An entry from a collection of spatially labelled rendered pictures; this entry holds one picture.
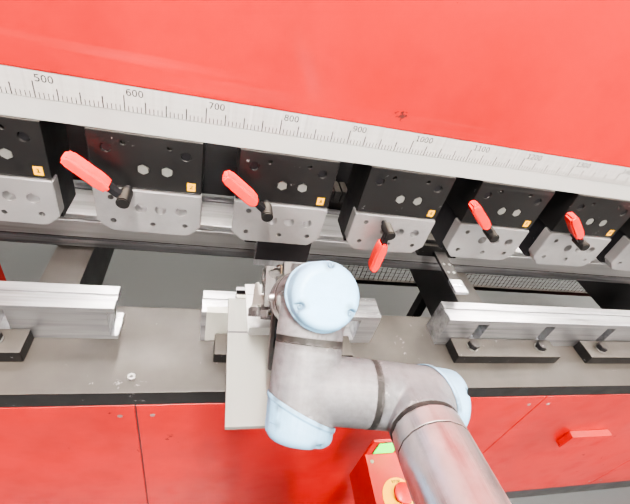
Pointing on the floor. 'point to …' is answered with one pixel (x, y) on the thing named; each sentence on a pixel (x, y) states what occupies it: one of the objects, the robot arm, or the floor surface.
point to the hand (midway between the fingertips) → (272, 314)
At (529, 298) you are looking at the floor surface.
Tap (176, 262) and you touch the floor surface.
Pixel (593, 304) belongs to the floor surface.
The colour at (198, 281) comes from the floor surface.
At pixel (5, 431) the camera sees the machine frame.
